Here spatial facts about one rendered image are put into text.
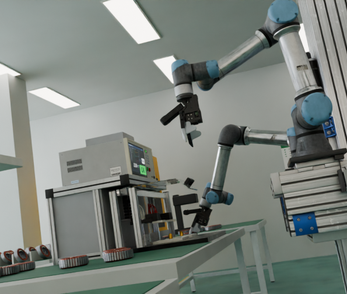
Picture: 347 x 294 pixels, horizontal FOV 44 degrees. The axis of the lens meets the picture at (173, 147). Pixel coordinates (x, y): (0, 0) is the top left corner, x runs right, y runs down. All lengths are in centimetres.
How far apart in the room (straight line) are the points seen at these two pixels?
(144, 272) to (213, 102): 667
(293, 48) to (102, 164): 109
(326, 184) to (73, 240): 118
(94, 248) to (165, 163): 572
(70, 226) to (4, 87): 453
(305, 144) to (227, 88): 599
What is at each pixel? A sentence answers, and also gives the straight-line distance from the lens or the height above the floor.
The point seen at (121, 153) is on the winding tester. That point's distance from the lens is 222.
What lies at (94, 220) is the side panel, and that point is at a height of 93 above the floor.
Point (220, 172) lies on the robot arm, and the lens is 255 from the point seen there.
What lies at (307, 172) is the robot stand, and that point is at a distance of 185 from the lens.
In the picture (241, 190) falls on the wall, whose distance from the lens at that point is 750.
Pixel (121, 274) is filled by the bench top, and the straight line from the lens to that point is 125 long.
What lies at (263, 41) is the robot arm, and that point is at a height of 157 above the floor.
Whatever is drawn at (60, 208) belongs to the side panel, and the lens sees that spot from 220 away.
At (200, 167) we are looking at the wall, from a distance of 762.
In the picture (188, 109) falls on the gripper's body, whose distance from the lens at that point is 174.
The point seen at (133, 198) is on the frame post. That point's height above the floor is 100.
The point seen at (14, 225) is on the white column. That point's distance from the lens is 616.
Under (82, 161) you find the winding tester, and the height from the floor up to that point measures 124.
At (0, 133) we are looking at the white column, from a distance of 640.
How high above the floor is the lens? 84
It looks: 10 degrees up
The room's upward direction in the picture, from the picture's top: 9 degrees counter-clockwise
